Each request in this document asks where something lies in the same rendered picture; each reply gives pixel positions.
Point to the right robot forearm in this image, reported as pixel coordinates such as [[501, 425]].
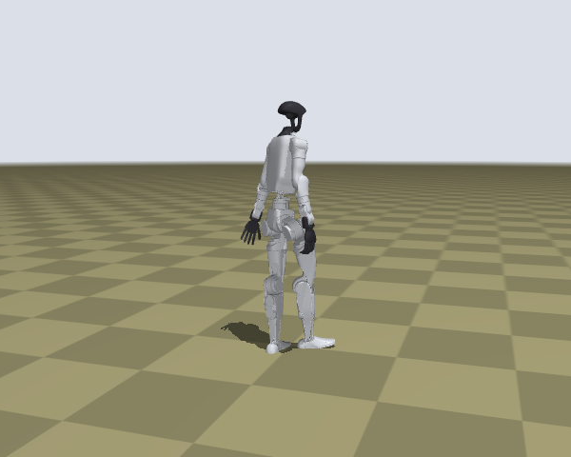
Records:
[[301, 195]]

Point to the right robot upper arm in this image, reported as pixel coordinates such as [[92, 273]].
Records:
[[298, 148]]

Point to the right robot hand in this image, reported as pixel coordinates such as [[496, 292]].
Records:
[[310, 237]]

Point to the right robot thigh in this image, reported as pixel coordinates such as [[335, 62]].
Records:
[[293, 230]]

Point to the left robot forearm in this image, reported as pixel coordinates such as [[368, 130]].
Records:
[[259, 205]]

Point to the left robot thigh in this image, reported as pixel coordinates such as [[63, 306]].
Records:
[[276, 253]]

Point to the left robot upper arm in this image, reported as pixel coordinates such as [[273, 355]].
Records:
[[263, 176]]

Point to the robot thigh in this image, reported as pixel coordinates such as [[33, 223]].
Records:
[[293, 230], [276, 253]]

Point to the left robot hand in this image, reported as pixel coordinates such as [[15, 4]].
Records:
[[252, 227]]

